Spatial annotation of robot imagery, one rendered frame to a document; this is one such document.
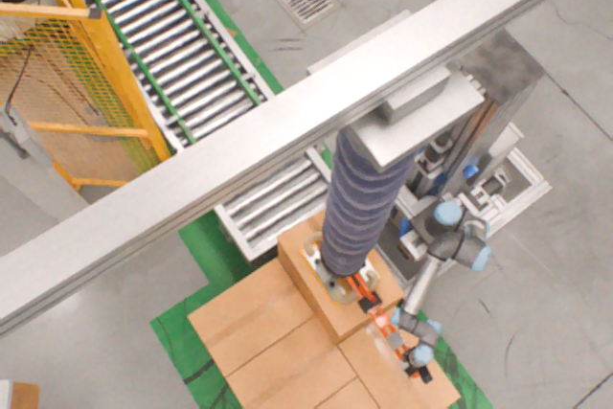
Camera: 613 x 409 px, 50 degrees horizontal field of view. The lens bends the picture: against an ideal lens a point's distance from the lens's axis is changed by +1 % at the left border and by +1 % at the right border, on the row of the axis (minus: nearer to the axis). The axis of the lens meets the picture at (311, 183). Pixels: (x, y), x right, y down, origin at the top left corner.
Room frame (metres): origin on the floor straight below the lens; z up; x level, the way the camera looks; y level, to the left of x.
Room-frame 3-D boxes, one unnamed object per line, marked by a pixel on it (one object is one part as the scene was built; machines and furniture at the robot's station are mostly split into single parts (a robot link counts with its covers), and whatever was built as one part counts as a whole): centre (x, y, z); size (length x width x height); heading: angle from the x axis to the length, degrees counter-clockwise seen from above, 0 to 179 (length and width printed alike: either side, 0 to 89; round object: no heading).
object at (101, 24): (1.36, 1.24, 1.05); 0.87 x 0.10 x 2.10; 91
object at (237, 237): (1.74, 1.04, 0.50); 2.31 x 0.05 x 0.19; 39
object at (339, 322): (0.75, -0.18, 0.74); 0.60 x 0.40 x 0.40; 37
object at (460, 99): (0.75, -0.17, 2.85); 0.30 x 0.30 x 0.05; 39
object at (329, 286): (0.70, -0.10, 0.97); 0.34 x 0.10 x 0.05; 37
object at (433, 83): (0.75, -0.17, 2.91); 0.16 x 0.16 x 0.10; 39
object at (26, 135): (1.04, 1.23, 1.62); 0.20 x 0.05 x 0.30; 39
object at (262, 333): (0.33, -0.14, 0.34); 1.20 x 1.00 x 0.40; 39
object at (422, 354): (0.29, -0.53, 1.38); 0.09 x 0.08 x 0.11; 158
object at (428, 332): (0.39, -0.55, 1.37); 0.11 x 0.11 x 0.08; 68
